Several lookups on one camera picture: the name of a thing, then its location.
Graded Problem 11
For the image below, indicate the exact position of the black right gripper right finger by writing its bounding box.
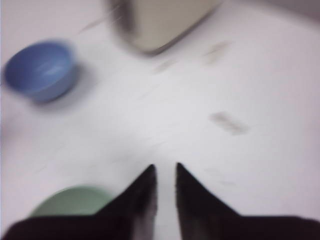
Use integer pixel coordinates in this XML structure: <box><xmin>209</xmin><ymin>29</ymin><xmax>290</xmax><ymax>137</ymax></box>
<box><xmin>175</xmin><ymin>163</ymin><xmax>320</xmax><ymax>240</ymax></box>

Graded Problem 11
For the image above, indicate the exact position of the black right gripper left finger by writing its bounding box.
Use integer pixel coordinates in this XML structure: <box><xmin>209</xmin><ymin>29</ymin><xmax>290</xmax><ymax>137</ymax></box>
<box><xmin>3</xmin><ymin>164</ymin><xmax>157</xmax><ymax>240</ymax></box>

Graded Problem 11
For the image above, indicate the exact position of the green bowl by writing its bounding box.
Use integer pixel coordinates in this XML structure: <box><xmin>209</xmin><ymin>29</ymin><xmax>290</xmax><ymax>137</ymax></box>
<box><xmin>29</xmin><ymin>185</ymin><xmax>113</xmax><ymax>218</ymax></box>

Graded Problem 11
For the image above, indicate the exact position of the blue bowl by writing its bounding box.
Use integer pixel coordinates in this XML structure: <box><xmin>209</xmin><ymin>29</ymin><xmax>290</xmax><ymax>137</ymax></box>
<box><xmin>3</xmin><ymin>40</ymin><xmax>78</xmax><ymax>103</ymax></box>

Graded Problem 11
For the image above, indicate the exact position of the cream and steel toaster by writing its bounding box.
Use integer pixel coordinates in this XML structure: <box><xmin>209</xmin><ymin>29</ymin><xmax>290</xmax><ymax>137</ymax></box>
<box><xmin>106</xmin><ymin>0</ymin><xmax>221</xmax><ymax>55</ymax></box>

